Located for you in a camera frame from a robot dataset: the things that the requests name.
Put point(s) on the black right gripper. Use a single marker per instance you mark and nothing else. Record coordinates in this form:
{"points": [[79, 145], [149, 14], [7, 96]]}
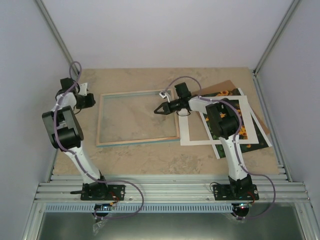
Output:
{"points": [[167, 108]]}

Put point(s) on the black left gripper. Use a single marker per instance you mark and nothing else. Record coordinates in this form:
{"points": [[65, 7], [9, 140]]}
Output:
{"points": [[91, 102]]}

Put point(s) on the white mat board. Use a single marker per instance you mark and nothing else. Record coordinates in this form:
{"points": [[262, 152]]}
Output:
{"points": [[246, 115]]}

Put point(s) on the blue wooden picture frame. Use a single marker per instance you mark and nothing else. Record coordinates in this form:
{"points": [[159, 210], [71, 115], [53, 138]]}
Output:
{"points": [[127, 118]]}

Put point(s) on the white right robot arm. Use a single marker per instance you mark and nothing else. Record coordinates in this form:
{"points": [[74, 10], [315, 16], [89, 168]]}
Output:
{"points": [[226, 123]]}

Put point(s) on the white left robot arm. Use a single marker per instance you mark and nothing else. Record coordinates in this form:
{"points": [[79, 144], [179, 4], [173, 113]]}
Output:
{"points": [[65, 134]]}

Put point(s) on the left controller board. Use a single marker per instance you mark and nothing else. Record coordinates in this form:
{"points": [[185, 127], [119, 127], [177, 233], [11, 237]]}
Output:
{"points": [[105, 206]]}

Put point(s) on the controller board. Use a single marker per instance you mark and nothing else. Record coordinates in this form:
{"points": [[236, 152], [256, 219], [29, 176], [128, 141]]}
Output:
{"points": [[105, 206], [244, 205]]}

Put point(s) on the right controller board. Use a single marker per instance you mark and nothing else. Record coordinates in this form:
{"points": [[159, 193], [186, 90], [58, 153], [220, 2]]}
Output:
{"points": [[244, 205]]}

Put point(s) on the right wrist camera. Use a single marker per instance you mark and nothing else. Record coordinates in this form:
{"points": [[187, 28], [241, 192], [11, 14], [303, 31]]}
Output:
{"points": [[165, 95]]}

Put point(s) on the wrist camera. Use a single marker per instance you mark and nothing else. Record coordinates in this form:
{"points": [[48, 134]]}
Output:
{"points": [[165, 95], [83, 89]]}

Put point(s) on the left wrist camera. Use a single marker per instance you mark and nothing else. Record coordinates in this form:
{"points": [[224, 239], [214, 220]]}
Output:
{"points": [[83, 89]]}

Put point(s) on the aluminium corner post left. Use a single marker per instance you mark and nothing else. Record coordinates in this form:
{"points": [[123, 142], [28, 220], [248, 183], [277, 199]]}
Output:
{"points": [[54, 30]]}

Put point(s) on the aluminium corner post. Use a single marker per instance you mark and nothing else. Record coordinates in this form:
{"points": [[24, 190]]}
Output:
{"points": [[54, 30], [277, 35]]}

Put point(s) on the brown frame backing board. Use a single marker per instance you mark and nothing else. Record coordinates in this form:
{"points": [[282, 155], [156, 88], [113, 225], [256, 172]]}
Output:
{"points": [[227, 88]]}

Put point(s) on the aluminium rail platform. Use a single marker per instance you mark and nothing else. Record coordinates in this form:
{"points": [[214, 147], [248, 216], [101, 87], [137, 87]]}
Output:
{"points": [[172, 188]]}

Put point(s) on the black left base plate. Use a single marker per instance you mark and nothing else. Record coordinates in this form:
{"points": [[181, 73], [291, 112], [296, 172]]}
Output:
{"points": [[101, 192]]}

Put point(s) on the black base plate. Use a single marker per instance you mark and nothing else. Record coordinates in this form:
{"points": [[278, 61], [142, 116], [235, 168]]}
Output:
{"points": [[225, 192], [101, 192]]}

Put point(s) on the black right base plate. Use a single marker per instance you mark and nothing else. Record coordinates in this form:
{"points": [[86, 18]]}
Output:
{"points": [[225, 192]]}

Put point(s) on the slotted grey cable duct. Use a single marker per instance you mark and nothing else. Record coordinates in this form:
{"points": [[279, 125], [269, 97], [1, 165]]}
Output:
{"points": [[146, 208]]}

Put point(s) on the aluminium corner post right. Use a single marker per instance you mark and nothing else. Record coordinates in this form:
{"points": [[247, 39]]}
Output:
{"points": [[277, 35]]}

